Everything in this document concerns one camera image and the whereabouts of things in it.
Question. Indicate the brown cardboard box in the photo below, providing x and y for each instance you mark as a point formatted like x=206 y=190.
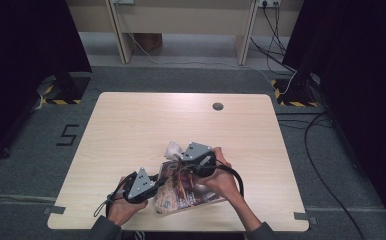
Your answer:
x=149 y=41

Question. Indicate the red cover magazine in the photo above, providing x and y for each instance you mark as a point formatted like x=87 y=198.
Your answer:
x=181 y=196

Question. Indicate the grey tape piece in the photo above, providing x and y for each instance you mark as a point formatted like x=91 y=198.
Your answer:
x=54 y=210
x=304 y=217

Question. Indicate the person's right hand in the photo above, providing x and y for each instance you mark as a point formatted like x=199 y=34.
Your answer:
x=221 y=183

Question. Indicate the black curtain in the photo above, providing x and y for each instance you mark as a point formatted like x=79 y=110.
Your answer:
x=364 y=83
x=21 y=66

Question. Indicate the black stand base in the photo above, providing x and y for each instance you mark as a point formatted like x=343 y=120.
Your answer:
x=296 y=93
x=69 y=88

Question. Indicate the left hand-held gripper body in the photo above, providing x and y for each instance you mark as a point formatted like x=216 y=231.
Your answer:
x=141 y=186

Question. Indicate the white wall socket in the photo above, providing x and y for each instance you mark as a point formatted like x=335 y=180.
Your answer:
x=269 y=2

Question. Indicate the white quilted cloth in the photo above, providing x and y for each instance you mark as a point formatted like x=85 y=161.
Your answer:
x=173 y=150

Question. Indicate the person's left hand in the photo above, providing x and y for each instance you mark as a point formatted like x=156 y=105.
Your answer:
x=121 y=211

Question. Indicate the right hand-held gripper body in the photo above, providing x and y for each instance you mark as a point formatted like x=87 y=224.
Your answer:
x=199 y=156

